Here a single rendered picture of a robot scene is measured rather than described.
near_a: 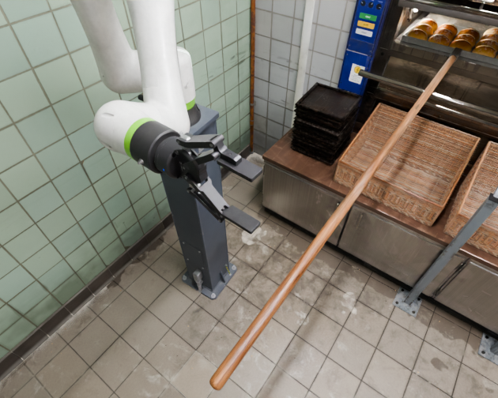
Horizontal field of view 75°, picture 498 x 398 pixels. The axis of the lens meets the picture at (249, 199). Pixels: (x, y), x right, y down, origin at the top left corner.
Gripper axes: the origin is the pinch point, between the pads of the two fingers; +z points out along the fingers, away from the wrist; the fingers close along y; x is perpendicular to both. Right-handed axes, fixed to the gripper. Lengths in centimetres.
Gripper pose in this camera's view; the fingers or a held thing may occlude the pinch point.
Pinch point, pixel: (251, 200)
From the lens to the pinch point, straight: 55.7
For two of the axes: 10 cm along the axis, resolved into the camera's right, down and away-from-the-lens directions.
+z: 7.9, 4.6, -4.0
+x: -6.1, 5.9, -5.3
